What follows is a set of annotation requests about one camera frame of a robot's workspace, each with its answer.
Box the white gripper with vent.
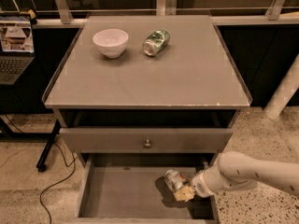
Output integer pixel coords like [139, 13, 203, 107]
[174, 170, 214, 202]

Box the white 7up can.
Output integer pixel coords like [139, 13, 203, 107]
[164, 170, 188, 192]

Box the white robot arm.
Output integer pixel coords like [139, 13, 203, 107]
[174, 103, 299, 202]

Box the open middle drawer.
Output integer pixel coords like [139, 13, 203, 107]
[75, 154, 219, 224]

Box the grey drawer cabinet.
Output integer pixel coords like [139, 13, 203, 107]
[41, 14, 253, 224]

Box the closed top drawer with knob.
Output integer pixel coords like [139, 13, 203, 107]
[60, 128, 233, 153]

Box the green crushed soda can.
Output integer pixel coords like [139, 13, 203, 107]
[142, 30, 170, 57]

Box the black desk leg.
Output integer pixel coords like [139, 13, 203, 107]
[36, 120, 61, 173]

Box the white ceramic bowl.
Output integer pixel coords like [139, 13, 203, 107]
[93, 29, 129, 58]

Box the open laptop computer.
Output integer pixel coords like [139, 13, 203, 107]
[0, 14, 35, 85]

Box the black floor cable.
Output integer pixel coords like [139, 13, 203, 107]
[38, 142, 78, 224]

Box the metal window rail frame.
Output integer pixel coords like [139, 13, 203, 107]
[0, 0, 299, 28]

